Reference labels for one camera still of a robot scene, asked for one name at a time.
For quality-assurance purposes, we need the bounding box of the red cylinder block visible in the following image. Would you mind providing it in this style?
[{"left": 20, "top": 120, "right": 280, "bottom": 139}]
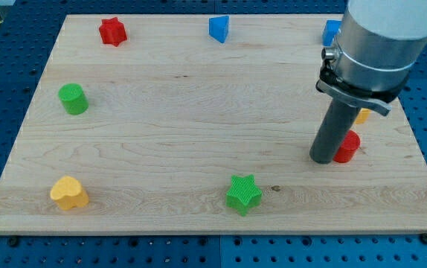
[{"left": 333, "top": 130, "right": 361, "bottom": 163}]

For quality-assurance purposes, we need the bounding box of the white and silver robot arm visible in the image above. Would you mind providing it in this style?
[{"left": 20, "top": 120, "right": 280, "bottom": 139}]
[{"left": 333, "top": 0, "right": 427, "bottom": 92}]

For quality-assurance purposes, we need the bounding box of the light wooden board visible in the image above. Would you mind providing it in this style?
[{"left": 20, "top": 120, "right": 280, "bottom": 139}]
[{"left": 0, "top": 14, "right": 427, "bottom": 236}]

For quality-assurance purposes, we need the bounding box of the green star block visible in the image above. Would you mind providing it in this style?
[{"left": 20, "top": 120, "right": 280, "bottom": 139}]
[{"left": 225, "top": 174, "right": 263, "bottom": 217}]

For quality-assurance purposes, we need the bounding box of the blue triangle block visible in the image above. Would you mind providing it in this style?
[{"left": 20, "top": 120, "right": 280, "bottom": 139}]
[{"left": 208, "top": 16, "right": 230, "bottom": 43}]

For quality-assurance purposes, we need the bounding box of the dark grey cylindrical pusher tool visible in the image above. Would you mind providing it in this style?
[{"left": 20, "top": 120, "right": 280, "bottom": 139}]
[{"left": 309, "top": 99, "right": 361, "bottom": 164}]

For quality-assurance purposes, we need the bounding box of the black clamp with silver lever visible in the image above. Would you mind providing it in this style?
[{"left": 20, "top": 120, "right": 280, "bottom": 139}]
[{"left": 316, "top": 46, "right": 408, "bottom": 116}]

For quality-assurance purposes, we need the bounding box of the red star block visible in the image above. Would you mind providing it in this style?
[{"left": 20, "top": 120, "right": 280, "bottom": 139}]
[{"left": 99, "top": 17, "right": 127, "bottom": 47}]

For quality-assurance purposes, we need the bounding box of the green cylinder block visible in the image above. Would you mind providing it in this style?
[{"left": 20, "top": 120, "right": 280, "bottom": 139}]
[{"left": 58, "top": 83, "right": 89, "bottom": 115}]

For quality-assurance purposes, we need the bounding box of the yellow block behind tool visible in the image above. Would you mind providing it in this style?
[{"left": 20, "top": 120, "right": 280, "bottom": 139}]
[{"left": 354, "top": 108, "right": 371, "bottom": 124}]

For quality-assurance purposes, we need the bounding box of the yellow heart block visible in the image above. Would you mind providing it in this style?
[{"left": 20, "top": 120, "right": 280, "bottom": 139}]
[{"left": 50, "top": 176, "right": 89, "bottom": 210}]

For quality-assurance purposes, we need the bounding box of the blue block top right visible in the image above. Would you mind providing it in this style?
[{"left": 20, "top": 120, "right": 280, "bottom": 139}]
[{"left": 322, "top": 19, "right": 341, "bottom": 46}]

